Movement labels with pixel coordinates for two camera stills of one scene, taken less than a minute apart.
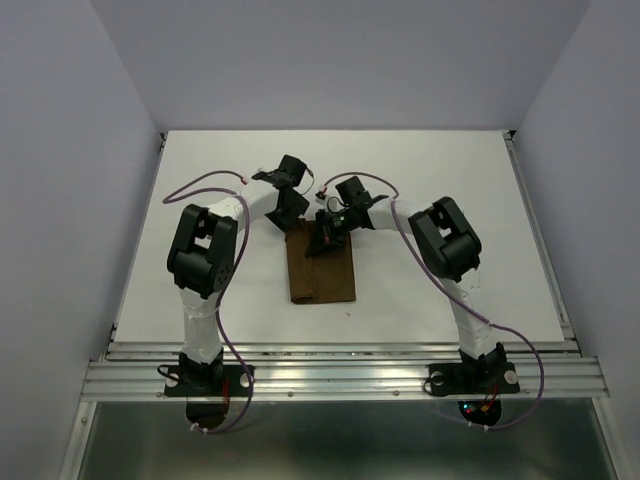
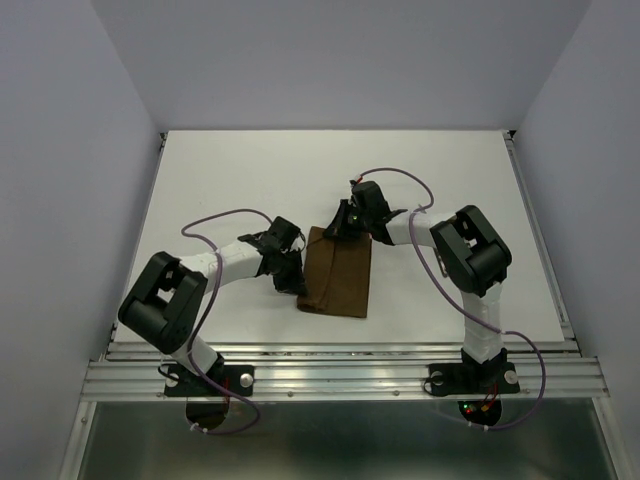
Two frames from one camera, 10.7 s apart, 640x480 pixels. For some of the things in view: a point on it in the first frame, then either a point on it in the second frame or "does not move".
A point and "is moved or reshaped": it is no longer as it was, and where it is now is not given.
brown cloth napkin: x=323 y=278 is moved or reshaped
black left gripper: x=282 y=221 → x=295 y=284
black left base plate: x=235 y=383 does not move
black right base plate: x=472 y=379 does not move
